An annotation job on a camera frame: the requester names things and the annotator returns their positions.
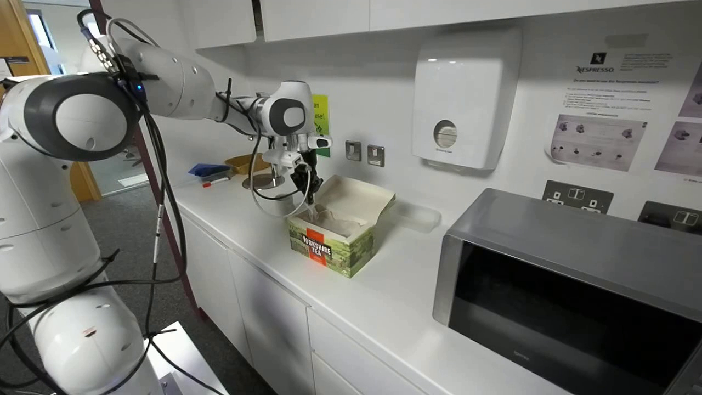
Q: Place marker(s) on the green clean after use poster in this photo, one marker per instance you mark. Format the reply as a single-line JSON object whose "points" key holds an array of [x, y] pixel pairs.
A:
{"points": [[323, 118]]}

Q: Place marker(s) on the white paper towel dispenser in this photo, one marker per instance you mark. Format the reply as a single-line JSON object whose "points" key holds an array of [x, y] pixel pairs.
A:
{"points": [[460, 111]]}

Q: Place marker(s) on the blue flat item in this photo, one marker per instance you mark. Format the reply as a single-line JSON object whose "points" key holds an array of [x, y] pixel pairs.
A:
{"points": [[210, 172]]}

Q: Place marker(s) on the stainless steel microwave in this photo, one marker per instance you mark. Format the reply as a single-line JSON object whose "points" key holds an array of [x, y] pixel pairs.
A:
{"points": [[571, 292]]}

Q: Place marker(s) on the white instruction poster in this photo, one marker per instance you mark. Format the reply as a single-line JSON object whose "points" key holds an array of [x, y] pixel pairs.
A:
{"points": [[628, 111]]}

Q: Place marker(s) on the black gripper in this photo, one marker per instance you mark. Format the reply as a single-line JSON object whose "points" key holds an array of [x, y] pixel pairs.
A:
{"points": [[302, 162]]}

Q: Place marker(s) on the brown cardboard box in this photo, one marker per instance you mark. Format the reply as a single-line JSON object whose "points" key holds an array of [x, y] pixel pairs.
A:
{"points": [[245, 165]]}

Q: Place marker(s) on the white wall cabinet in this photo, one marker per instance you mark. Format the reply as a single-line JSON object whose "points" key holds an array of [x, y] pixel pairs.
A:
{"points": [[329, 19]]}

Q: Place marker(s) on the white base cabinet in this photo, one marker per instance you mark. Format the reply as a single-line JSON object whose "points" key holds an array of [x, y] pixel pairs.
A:
{"points": [[277, 322]]}

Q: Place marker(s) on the silver wall socket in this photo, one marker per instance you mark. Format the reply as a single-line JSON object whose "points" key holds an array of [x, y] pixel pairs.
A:
{"points": [[377, 154], [351, 153]]}

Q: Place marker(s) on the dark wall switch plate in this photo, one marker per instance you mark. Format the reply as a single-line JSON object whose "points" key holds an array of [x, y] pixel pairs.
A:
{"points": [[578, 197], [669, 218]]}

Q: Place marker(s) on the white floor plate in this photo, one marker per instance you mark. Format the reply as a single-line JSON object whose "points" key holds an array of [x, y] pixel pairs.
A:
{"points": [[182, 359]]}

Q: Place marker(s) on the green open tea box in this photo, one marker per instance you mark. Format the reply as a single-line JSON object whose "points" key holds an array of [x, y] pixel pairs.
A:
{"points": [[341, 237]]}

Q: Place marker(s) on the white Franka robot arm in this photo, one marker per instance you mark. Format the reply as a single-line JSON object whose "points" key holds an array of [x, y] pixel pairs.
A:
{"points": [[44, 211]]}

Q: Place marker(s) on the round metal drain tray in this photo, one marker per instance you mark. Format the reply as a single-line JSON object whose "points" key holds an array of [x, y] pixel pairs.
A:
{"points": [[257, 181]]}

